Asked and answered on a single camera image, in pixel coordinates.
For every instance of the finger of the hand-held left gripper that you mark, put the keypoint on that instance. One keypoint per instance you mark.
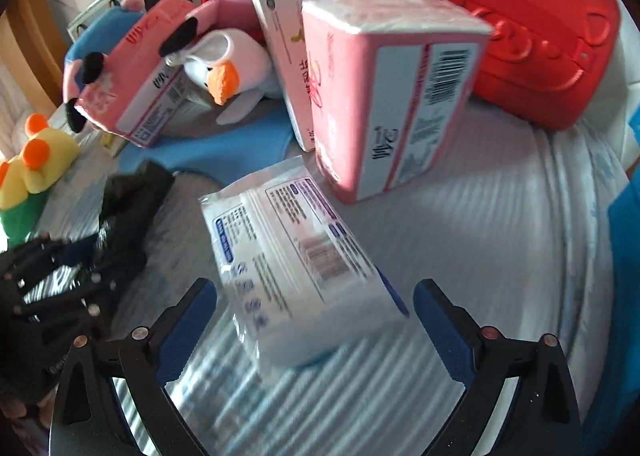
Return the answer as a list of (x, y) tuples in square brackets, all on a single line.
[(75, 253), (100, 296)]

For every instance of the pink pig plush blue outfit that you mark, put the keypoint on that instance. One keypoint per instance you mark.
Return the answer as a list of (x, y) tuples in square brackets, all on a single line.
[(95, 31)]

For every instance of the plastic-wrapped white mattress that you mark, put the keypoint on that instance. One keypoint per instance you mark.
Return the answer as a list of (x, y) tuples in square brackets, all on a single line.
[(475, 236)]

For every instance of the red plastic carry case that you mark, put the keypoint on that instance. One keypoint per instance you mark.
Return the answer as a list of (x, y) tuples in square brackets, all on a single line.
[(500, 11)]

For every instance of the flat white pink box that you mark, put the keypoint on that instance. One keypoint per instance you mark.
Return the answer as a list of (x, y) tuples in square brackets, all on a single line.
[(280, 36)]

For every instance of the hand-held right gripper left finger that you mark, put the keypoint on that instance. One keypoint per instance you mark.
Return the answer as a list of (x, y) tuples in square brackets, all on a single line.
[(187, 326)]

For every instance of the yellow green plush toy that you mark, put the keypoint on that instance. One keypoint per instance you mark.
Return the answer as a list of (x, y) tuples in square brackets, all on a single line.
[(50, 151)]

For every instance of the pink tissue pack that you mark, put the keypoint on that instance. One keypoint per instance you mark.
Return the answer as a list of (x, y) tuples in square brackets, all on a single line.
[(350, 111), (135, 81)]

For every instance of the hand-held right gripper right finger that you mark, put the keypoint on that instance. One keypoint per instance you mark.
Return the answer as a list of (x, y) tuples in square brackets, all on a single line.
[(442, 331)]

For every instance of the white duck plush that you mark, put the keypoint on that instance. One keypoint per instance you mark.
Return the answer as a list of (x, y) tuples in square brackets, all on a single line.
[(240, 56)]

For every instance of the white wet wipes pack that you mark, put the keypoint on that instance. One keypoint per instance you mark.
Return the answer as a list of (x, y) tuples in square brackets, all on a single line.
[(300, 286)]

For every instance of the blue fabric storage bin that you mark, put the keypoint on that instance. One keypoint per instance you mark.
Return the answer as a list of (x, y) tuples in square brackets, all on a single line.
[(625, 226)]

